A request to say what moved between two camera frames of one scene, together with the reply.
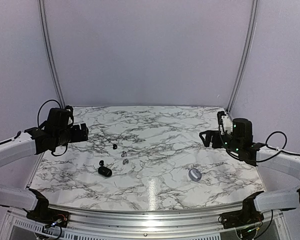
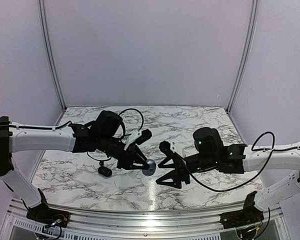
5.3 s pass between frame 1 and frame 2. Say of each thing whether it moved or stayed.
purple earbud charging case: moved
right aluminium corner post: stayed
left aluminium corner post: stayed
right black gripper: moved
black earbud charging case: stayed
